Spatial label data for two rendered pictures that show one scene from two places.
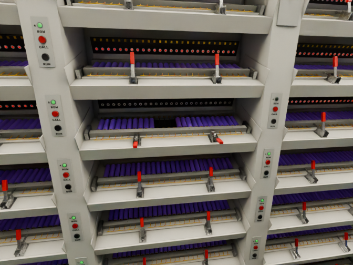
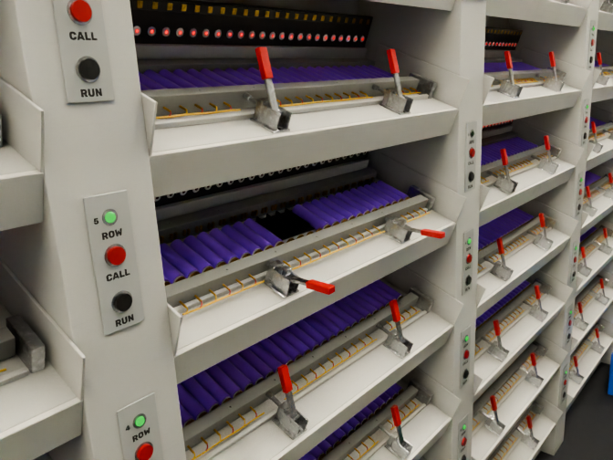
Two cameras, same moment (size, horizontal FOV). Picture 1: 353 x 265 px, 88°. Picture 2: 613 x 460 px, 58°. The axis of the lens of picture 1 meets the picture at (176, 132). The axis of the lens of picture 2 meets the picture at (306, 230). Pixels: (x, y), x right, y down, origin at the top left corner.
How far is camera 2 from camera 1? 53 cm
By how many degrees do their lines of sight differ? 39
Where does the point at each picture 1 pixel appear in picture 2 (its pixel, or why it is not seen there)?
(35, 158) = (38, 439)
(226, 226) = (417, 425)
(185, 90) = (365, 134)
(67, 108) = (145, 229)
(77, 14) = not seen: outside the picture
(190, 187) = (366, 363)
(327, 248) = (520, 394)
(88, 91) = (192, 165)
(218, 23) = not seen: outside the picture
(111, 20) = not seen: outside the picture
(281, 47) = (472, 36)
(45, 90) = (83, 182)
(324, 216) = (514, 335)
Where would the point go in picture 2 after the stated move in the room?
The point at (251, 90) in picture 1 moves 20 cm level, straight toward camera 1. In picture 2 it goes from (442, 121) to (528, 129)
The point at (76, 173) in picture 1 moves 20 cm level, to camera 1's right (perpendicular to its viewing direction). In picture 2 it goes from (170, 434) to (317, 362)
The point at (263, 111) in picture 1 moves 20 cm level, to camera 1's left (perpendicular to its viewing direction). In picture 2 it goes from (460, 159) to (383, 176)
